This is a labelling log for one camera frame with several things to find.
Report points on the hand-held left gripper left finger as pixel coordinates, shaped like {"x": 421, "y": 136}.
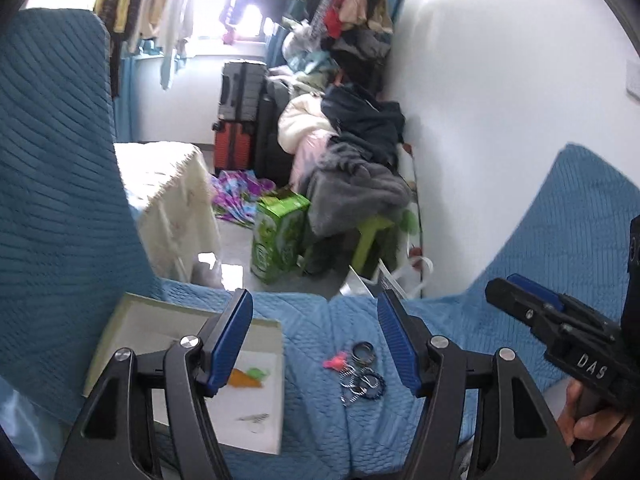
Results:
{"x": 230, "y": 341}

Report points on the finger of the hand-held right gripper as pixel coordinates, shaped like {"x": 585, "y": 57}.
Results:
{"x": 520, "y": 305}
{"x": 537, "y": 290}

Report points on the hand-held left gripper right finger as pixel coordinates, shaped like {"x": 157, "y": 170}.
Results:
{"x": 398, "y": 346}

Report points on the orange carrot hair clip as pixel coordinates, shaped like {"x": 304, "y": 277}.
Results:
{"x": 244, "y": 379}

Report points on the green hair clip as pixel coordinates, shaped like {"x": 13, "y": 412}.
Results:
{"x": 257, "y": 372}

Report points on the pale green box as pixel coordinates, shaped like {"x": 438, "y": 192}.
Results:
{"x": 262, "y": 395}

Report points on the person's right hand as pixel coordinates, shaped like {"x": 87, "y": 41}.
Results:
{"x": 595, "y": 425}

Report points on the dark patterned bangle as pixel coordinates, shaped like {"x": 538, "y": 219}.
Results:
{"x": 364, "y": 346}

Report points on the pink hair clip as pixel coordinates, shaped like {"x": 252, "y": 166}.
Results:
{"x": 335, "y": 362}

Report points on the white carrier bag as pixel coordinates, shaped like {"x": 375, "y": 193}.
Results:
{"x": 390, "y": 280}

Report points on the blue quilted sofa section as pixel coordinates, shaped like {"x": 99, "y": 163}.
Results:
{"x": 60, "y": 185}
{"x": 560, "y": 220}

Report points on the green plastic stool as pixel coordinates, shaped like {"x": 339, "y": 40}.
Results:
{"x": 370, "y": 240}

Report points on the green printed carton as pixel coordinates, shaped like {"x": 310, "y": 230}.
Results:
{"x": 277, "y": 240}

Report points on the flower printed roll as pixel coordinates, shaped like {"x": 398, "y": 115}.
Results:
{"x": 411, "y": 210}

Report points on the purple printed cloth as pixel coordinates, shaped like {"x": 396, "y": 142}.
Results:
{"x": 235, "y": 195}

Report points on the table with cream cloth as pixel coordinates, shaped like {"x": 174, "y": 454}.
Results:
{"x": 165, "y": 200}

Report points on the orange suitcase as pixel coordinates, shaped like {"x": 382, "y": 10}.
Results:
{"x": 235, "y": 145}

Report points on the black suitcase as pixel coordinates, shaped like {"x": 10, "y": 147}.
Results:
{"x": 272, "y": 135}

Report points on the white duvet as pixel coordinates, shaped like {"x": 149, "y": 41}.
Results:
{"x": 302, "y": 125}

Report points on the navy jacket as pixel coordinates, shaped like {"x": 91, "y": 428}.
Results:
{"x": 365, "y": 115}

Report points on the grey suitcase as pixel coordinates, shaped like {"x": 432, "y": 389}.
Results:
{"x": 242, "y": 90}

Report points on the pile of mixed clothes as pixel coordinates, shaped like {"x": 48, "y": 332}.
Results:
{"x": 350, "y": 55}

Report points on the blue curtain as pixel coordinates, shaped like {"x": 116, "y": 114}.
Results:
{"x": 277, "y": 45}

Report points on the pink hanging ornament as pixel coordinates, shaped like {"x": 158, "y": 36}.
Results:
{"x": 230, "y": 37}

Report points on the row of hanging clothes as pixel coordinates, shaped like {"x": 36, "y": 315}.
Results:
{"x": 140, "y": 5}

